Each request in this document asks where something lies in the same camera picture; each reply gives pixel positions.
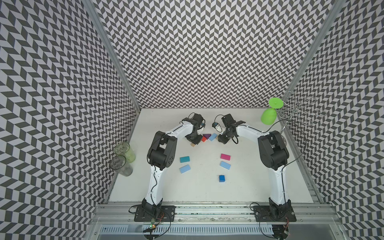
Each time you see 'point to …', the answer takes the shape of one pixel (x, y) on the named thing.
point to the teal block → (184, 159)
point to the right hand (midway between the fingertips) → (221, 139)
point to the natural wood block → (192, 144)
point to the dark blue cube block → (222, 178)
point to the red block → (203, 139)
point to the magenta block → (225, 157)
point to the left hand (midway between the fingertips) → (194, 141)
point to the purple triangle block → (207, 135)
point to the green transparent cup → (123, 148)
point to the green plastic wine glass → (269, 115)
